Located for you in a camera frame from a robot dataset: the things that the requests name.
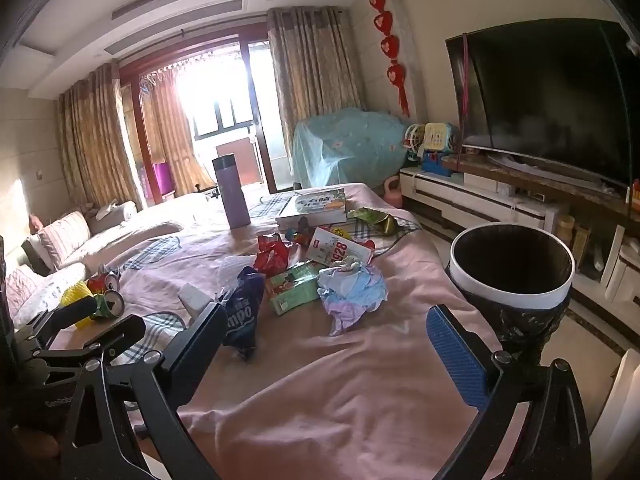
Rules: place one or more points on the teal patterned dust cover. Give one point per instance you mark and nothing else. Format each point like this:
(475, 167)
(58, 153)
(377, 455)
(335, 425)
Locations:
(345, 145)

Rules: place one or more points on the black flat television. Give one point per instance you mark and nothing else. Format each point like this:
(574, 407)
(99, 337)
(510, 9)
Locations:
(550, 95)

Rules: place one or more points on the red crumpled wrapper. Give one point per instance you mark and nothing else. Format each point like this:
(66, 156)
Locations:
(270, 255)

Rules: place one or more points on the white television cabinet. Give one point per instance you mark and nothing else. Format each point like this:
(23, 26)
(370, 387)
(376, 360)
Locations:
(500, 200)

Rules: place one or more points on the crumpled pale blue plastic bag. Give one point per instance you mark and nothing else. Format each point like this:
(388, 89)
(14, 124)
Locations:
(352, 292)

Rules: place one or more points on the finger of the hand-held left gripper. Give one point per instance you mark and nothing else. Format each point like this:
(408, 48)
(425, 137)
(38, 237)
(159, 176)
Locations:
(117, 332)
(75, 307)

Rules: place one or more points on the pink kettlebell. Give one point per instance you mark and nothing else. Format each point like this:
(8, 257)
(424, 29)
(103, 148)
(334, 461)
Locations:
(394, 195)

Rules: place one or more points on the white thick book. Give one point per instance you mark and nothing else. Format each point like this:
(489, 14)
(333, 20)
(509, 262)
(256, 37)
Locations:
(310, 222)

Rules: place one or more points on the beige patterned curtain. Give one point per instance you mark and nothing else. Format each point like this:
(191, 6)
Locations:
(95, 140)
(170, 135)
(312, 70)

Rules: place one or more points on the toy cash register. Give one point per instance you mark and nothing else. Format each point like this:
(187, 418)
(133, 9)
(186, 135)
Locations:
(440, 145)

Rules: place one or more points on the purple storage box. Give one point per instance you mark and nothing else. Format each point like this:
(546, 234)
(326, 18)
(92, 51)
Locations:
(164, 180)

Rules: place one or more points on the white crumpled tissue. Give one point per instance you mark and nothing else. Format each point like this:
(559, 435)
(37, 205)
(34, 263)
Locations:
(195, 297)

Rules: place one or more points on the pink striped sofa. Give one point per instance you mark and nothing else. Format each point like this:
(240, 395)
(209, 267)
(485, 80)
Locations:
(60, 240)

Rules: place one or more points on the dark blue snack bag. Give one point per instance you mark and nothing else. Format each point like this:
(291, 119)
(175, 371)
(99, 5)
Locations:
(242, 310)

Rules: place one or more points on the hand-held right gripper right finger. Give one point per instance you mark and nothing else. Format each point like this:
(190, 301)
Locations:
(455, 355)

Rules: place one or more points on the orange and blue wrapper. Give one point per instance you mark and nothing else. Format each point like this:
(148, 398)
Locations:
(299, 232)

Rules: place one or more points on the purple thermos bottle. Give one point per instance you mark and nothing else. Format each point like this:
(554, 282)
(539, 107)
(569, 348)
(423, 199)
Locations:
(232, 195)

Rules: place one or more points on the white bin with black bag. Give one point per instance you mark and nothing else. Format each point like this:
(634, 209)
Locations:
(510, 280)

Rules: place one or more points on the green drink can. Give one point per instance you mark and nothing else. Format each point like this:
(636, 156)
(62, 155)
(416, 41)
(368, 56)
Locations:
(111, 305)

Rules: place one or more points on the white toy fan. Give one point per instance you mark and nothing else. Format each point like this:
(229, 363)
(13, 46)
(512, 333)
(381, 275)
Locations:
(414, 137)

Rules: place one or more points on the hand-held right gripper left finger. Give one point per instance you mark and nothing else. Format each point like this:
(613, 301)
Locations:
(200, 345)

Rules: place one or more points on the white and red carton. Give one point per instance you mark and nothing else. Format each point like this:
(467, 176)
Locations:
(340, 250)

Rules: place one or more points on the green drink carton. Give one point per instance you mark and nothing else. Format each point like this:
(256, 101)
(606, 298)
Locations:
(292, 287)

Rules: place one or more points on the green snack bag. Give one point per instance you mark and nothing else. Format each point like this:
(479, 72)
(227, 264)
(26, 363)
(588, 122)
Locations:
(375, 220)

